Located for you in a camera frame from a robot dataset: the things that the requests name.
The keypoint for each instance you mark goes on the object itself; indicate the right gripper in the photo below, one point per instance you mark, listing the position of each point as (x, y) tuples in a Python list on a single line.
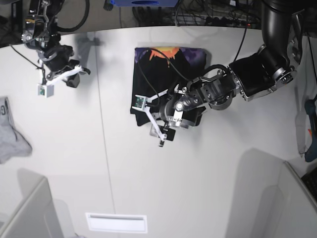
[(56, 59)]

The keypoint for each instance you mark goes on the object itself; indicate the black keyboard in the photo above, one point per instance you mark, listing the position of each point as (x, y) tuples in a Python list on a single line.
[(310, 181)]

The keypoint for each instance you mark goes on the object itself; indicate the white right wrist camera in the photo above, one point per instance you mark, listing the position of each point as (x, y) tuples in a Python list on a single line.
[(47, 89)]

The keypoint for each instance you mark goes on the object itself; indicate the white partition panel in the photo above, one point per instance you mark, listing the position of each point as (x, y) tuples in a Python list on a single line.
[(287, 209), (35, 216)]

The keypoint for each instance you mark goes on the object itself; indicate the blue handled tool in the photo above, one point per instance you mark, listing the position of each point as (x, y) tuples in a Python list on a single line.
[(310, 108)]

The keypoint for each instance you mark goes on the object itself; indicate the white left partition panel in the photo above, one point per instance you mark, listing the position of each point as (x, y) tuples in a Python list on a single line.
[(35, 216)]

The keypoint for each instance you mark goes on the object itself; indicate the blue box under table edge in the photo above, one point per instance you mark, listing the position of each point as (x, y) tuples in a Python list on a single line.
[(159, 3)]

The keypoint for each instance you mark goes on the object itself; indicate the white right partition panel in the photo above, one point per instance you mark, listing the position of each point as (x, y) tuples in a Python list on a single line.
[(287, 209)]

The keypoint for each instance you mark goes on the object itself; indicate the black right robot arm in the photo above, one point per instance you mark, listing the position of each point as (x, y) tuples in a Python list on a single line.
[(43, 35)]

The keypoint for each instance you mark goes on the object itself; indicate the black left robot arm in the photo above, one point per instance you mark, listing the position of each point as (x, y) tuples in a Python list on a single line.
[(258, 75)]

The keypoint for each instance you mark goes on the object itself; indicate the grey garment at left edge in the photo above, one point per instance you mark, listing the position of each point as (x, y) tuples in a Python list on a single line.
[(12, 142)]

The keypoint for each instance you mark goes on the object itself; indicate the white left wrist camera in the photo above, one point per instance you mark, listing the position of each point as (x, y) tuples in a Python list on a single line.
[(143, 105)]

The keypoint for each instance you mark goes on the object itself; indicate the black power strip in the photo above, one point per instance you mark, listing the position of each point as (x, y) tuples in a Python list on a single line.
[(229, 22)]

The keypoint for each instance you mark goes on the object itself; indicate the black T-shirt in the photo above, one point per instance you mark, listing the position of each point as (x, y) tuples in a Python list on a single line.
[(161, 68)]

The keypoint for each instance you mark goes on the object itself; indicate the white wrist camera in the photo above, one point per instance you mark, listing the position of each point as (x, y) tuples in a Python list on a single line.
[(143, 105), (47, 89)]

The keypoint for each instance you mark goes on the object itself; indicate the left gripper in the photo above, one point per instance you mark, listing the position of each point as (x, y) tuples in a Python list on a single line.
[(171, 112)]

